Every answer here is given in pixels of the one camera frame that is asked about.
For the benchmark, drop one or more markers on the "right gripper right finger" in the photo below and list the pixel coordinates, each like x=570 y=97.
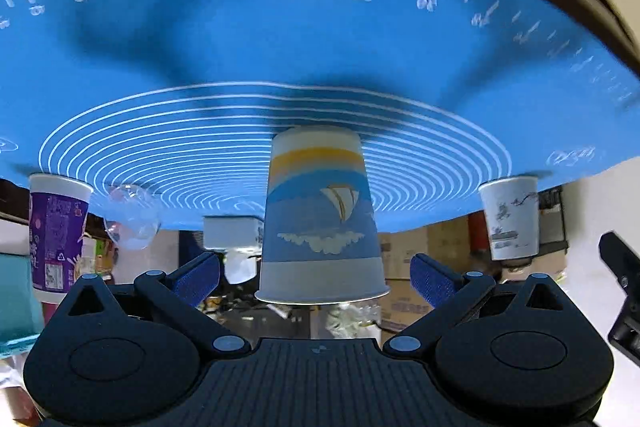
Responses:
x=453 y=296

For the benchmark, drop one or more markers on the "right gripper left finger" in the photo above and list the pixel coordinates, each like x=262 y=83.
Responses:
x=174 y=299

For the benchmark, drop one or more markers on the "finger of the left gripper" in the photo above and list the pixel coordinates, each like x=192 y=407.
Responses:
x=624 y=263

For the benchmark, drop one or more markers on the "white blue-print paper cup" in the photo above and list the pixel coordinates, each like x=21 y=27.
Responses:
x=511 y=210

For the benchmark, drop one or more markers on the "sailboat print paper cup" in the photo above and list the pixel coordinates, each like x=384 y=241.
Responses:
x=320 y=238

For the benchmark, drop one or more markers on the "clear plastic cup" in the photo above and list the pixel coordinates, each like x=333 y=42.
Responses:
x=132 y=217

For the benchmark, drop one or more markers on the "purple tall paper cup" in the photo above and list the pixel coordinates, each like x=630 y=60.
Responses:
x=58 y=211

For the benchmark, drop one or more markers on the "white tissue box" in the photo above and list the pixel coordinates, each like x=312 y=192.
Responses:
x=229 y=232

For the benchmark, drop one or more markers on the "light blue storage box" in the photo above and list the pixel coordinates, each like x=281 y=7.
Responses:
x=21 y=319

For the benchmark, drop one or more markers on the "blue silicone baking mat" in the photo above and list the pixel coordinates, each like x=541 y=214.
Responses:
x=183 y=97

